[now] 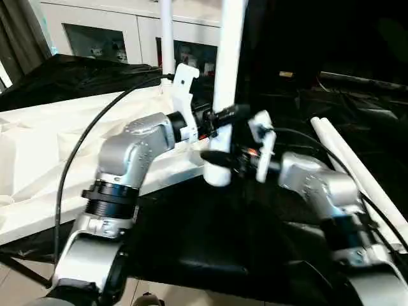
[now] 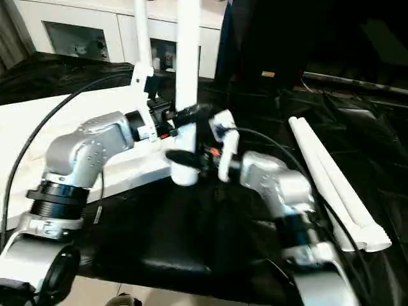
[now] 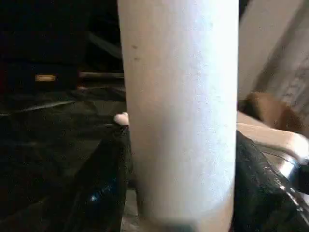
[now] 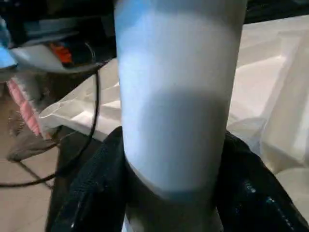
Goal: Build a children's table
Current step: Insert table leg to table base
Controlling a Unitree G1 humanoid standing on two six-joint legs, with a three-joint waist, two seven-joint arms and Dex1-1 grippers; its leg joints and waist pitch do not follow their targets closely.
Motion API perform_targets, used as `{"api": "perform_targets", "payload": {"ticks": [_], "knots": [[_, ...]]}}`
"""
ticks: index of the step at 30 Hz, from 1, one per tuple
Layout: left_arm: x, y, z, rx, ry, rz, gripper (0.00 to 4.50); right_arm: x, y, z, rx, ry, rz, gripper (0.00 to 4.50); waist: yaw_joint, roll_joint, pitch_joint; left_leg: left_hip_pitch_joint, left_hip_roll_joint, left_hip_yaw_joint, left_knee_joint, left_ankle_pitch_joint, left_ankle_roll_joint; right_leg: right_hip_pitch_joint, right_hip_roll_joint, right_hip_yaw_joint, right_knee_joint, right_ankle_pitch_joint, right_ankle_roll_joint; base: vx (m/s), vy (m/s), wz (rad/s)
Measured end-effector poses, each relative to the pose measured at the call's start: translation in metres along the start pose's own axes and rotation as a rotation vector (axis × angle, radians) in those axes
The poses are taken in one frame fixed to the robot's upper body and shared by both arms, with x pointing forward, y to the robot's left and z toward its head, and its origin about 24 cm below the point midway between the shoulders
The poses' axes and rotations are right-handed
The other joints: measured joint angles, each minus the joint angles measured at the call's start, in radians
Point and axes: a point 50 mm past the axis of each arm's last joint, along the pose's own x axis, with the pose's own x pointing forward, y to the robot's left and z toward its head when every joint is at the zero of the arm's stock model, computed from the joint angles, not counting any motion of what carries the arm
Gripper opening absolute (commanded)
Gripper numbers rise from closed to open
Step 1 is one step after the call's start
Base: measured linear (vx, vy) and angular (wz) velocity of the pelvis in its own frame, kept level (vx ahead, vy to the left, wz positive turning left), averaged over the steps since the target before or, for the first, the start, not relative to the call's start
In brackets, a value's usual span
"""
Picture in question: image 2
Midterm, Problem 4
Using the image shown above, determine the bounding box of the white plastic table leg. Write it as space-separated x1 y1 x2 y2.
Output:
288 117 367 253
296 117 392 252
133 0 154 87
171 0 203 187

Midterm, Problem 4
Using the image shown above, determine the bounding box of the white plastic table top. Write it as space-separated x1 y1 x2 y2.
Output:
0 83 199 231

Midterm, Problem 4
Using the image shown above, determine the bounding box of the black table mat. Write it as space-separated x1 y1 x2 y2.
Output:
0 50 408 303

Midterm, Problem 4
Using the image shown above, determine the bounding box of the black case with yellow label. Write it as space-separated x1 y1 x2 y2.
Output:
216 0 307 87

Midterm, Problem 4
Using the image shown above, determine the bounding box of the white sideboard cabinet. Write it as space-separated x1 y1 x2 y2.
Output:
15 0 224 79

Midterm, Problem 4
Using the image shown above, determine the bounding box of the grey metal bar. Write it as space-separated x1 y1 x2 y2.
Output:
302 71 408 96

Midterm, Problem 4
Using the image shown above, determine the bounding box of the grey curtain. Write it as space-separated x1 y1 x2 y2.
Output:
0 0 36 74

